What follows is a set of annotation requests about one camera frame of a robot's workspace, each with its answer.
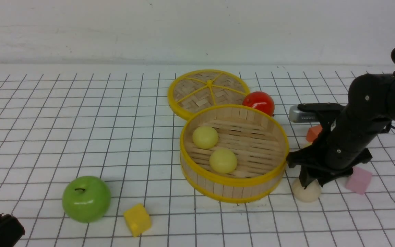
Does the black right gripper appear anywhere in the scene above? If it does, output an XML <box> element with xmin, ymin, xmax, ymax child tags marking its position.
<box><xmin>286</xmin><ymin>114</ymin><xmax>373</xmax><ymax>189</ymax></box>

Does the red tomato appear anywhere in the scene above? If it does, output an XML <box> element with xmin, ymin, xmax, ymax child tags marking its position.
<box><xmin>242</xmin><ymin>91</ymin><xmax>275</xmax><ymax>117</ymax></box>

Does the woven bamboo steamer lid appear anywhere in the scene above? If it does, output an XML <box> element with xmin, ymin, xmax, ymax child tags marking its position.
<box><xmin>167</xmin><ymin>69</ymin><xmax>250</xmax><ymax>120</ymax></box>

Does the orange cube block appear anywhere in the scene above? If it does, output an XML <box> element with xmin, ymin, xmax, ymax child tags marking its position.
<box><xmin>306</xmin><ymin>125</ymin><xmax>322</xmax><ymax>143</ymax></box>

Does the yellow bun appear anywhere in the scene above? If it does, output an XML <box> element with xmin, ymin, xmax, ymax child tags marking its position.
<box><xmin>210</xmin><ymin>148</ymin><xmax>237</xmax><ymax>174</ymax></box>
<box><xmin>192</xmin><ymin>126</ymin><xmax>218</xmax><ymax>150</ymax></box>

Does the white grid tablecloth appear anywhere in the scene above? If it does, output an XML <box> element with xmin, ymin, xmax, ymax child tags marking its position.
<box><xmin>0</xmin><ymin>65</ymin><xmax>395</xmax><ymax>247</ymax></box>

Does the beige bun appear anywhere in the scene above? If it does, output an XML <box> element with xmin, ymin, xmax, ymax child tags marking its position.
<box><xmin>292</xmin><ymin>178</ymin><xmax>322</xmax><ymax>203</ymax></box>

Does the yellow cube block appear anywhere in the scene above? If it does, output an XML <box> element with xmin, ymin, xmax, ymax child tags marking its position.
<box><xmin>123</xmin><ymin>203</ymin><xmax>152</xmax><ymax>237</ymax></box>

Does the pink cube block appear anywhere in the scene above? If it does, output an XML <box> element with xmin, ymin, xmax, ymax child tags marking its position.
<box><xmin>345</xmin><ymin>167</ymin><xmax>373</xmax><ymax>195</ymax></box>

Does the bamboo steamer tray yellow rim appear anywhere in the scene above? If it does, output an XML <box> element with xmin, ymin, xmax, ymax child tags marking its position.
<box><xmin>180</xmin><ymin>105</ymin><xmax>289</xmax><ymax>204</ymax></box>

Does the green apple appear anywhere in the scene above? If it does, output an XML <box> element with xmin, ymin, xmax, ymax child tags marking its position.
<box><xmin>62</xmin><ymin>176</ymin><xmax>111</xmax><ymax>223</ymax></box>

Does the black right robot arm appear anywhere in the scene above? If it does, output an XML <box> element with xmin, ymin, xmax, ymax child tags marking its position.
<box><xmin>286</xmin><ymin>74</ymin><xmax>395</xmax><ymax>188</ymax></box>

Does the yellow bun front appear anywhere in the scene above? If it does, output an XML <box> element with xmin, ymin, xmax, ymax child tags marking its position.
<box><xmin>210</xmin><ymin>148</ymin><xmax>237</xmax><ymax>174</ymax></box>

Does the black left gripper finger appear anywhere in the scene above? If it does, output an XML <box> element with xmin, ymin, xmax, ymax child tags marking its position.
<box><xmin>0</xmin><ymin>214</ymin><xmax>25</xmax><ymax>247</ymax></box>

